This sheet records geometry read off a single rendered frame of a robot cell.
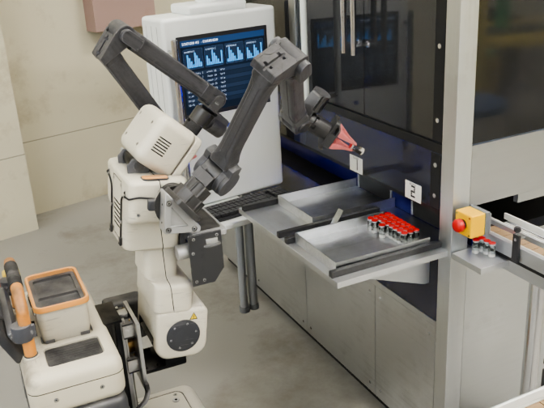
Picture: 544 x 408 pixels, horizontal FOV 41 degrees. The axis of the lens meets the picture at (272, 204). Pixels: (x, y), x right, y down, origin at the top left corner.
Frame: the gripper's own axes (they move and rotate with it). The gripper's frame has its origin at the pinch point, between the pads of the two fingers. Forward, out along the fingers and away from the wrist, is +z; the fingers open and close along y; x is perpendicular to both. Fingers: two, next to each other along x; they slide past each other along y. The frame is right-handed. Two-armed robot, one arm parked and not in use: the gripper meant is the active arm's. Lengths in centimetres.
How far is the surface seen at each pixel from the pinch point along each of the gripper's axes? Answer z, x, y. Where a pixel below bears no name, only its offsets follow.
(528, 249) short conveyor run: 55, -23, 9
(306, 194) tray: 9, 36, -40
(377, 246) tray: 24.3, -8.4, -21.5
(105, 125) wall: -72, 281, -189
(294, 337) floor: 55, 65, -123
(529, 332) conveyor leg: 72, -27, -12
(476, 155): 31.2, -4.8, 19.4
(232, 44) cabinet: -41, 70, -15
